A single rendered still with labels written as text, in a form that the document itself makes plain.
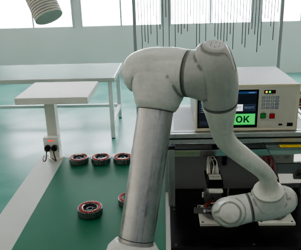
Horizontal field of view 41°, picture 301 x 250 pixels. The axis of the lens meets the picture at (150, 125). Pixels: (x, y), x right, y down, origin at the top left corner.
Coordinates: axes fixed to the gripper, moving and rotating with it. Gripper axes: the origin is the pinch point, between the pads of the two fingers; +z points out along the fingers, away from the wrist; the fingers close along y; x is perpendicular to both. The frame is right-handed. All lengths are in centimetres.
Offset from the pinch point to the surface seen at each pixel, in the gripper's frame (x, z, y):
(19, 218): -3, 5, -88
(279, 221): -5.0, -4.5, 25.4
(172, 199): 4.7, 8.1, -18.9
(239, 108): 42.2, -9.3, 10.1
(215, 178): 13.2, -0.7, -0.1
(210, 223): -5.4, -5.2, -3.3
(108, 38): 315, 557, -131
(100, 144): 68, 280, -97
